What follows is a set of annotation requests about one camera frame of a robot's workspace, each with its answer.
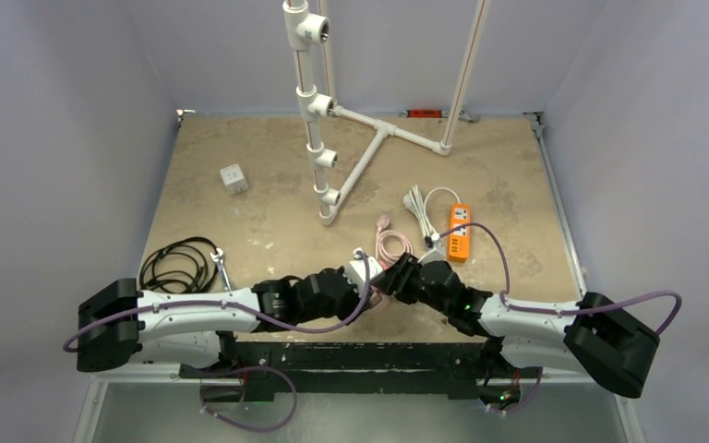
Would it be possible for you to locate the pink power cord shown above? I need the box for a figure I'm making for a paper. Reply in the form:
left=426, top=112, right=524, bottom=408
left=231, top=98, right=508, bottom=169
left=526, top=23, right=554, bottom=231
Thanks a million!
left=375, top=213, right=415, bottom=268

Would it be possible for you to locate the orange power strip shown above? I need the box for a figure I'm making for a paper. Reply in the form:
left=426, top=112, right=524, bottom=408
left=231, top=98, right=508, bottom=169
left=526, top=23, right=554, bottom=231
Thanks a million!
left=446, top=203, right=472, bottom=263

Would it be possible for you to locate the white power cord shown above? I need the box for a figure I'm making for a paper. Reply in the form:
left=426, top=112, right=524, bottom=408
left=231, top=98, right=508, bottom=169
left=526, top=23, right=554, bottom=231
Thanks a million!
left=402, top=184, right=463, bottom=245

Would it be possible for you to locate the white cube socket adapter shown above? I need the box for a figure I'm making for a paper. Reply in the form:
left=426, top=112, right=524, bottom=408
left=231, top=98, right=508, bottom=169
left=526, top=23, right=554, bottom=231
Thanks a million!
left=220, top=163, right=249, bottom=196

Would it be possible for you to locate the pink round socket base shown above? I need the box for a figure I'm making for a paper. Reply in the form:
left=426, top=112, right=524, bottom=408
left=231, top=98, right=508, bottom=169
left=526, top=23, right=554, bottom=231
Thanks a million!
left=368, top=291, right=391, bottom=312

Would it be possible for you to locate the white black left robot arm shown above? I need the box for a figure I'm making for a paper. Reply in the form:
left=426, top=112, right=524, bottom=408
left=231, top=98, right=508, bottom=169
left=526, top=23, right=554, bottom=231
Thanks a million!
left=64, top=259, right=384, bottom=377

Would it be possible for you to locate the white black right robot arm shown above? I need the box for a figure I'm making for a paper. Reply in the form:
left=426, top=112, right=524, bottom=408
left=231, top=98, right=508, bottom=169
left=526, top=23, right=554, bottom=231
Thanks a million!
left=372, top=254, right=660, bottom=399

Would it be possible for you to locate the silver open-end wrench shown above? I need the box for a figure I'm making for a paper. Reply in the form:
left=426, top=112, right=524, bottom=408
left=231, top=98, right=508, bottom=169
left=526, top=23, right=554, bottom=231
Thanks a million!
left=210, top=247, right=234, bottom=292

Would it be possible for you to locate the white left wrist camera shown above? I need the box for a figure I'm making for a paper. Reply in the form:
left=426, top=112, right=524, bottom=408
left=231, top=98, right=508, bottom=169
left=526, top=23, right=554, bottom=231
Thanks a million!
left=343, top=248, right=385, bottom=292

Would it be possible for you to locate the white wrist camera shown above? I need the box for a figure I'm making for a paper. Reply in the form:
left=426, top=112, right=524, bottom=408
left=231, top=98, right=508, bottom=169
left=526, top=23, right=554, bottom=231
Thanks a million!
left=419, top=235, right=447, bottom=265
left=343, top=248, right=385, bottom=292

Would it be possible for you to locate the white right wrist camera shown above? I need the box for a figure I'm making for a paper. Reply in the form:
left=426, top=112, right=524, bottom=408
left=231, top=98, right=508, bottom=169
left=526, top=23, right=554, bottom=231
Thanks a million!
left=419, top=235, right=447, bottom=265

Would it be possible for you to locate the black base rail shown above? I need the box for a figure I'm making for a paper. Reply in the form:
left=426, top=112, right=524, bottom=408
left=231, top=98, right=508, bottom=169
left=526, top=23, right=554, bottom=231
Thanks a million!
left=179, top=341, right=538, bottom=408

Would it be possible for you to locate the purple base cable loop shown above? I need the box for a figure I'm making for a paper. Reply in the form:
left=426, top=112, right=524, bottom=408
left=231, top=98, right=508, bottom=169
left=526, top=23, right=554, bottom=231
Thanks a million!
left=198, top=365, right=299, bottom=434

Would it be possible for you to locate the black coiled cable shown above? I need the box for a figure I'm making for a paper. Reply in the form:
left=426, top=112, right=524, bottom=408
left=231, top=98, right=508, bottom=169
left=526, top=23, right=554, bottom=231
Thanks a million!
left=138, top=236, right=222, bottom=296

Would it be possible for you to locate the white PVC pipe frame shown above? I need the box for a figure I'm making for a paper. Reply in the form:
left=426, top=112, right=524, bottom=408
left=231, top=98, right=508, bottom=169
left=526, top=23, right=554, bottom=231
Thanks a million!
left=282, top=1, right=491, bottom=226

